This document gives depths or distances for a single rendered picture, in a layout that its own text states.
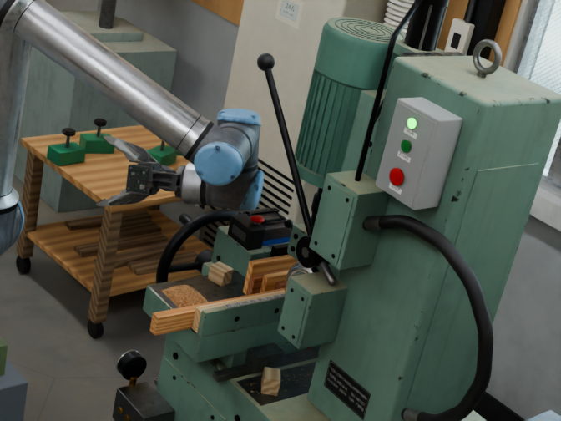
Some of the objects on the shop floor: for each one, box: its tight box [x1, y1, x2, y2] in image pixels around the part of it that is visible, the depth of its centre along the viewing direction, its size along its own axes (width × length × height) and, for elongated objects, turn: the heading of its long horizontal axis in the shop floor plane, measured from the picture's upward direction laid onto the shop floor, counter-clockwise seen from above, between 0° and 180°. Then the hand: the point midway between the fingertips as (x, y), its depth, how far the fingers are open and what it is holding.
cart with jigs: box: [16, 119, 242, 339], centre depth 381 cm, size 66×57×64 cm
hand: (99, 169), depth 233 cm, fingers open, 14 cm apart
